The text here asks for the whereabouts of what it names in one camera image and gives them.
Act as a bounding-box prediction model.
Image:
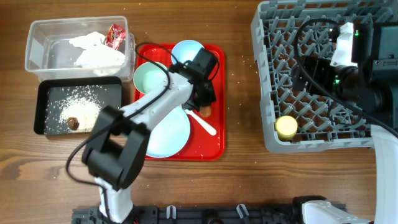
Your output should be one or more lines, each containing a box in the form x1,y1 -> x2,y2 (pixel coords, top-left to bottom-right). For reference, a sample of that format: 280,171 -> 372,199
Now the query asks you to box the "orange carrot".
200,106 -> 211,118

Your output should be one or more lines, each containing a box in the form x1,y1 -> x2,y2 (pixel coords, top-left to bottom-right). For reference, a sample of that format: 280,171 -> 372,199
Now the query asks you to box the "light blue bowl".
171,40 -> 203,64

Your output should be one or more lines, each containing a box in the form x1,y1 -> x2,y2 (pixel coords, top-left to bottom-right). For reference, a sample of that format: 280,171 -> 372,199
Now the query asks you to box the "light blue plate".
146,106 -> 191,159

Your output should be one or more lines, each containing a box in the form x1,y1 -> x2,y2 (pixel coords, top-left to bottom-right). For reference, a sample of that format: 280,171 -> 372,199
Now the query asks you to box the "mint green bowl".
133,62 -> 167,94

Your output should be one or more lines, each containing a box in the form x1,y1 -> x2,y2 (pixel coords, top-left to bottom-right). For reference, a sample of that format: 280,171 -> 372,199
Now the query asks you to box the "yellow plastic cup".
275,116 -> 298,141

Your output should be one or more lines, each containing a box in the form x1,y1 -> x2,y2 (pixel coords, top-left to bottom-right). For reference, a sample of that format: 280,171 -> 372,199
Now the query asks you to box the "red snack wrapper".
104,24 -> 126,50

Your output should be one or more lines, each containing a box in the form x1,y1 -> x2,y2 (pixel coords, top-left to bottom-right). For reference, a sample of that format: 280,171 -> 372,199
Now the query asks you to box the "white napkin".
69,32 -> 125,68

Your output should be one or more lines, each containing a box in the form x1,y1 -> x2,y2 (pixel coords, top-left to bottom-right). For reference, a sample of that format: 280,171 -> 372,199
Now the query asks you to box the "white rice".
44,85 -> 107,135

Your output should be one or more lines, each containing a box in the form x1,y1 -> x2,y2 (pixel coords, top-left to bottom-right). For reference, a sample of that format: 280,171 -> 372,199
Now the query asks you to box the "brown mushroom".
67,117 -> 80,131

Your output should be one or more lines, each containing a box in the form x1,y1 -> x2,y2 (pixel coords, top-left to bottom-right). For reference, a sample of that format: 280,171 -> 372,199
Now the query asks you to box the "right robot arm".
291,19 -> 397,223

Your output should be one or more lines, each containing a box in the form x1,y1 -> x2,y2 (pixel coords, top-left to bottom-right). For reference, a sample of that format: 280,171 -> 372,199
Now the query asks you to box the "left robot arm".
81,48 -> 220,223

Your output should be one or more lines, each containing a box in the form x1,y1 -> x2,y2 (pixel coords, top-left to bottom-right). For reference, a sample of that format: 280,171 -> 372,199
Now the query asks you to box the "grey dishwasher rack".
251,0 -> 397,153

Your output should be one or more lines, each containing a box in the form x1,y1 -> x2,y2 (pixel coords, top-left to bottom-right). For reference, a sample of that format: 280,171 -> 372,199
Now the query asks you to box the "white plastic spoon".
183,109 -> 217,136

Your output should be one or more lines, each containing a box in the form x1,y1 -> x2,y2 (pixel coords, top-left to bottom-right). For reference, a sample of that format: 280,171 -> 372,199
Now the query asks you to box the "red serving tray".
146,44 -> 226,161

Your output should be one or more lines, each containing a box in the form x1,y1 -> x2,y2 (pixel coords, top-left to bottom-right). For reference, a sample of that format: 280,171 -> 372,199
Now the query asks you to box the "clear plastic bin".
25,16 -> 136,82

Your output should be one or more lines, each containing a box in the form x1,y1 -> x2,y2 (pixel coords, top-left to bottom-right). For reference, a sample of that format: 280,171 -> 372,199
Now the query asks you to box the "black plastic tray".
34,77 -> 123,136

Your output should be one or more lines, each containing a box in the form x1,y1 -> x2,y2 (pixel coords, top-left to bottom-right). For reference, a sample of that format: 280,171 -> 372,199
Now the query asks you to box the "left black cable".
65,42 -> 220,224

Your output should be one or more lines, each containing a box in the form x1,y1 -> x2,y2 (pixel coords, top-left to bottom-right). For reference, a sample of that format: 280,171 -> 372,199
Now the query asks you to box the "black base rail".
71,203 -> 348,224

